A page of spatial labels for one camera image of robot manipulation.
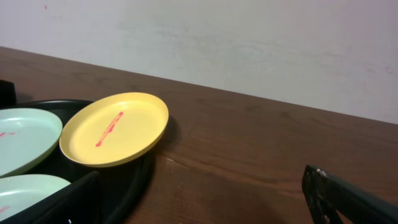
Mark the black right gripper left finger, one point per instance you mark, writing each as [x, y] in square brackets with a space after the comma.
[77, 203]

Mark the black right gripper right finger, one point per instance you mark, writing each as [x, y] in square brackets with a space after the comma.
[327, 196]

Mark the mint green plate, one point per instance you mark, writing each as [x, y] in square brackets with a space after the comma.
[23, 191]
[28, 136]

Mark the yellow plate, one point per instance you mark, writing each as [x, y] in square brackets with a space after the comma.
[114, 130]

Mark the round black tray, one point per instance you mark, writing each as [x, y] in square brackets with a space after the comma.
[121, 187]

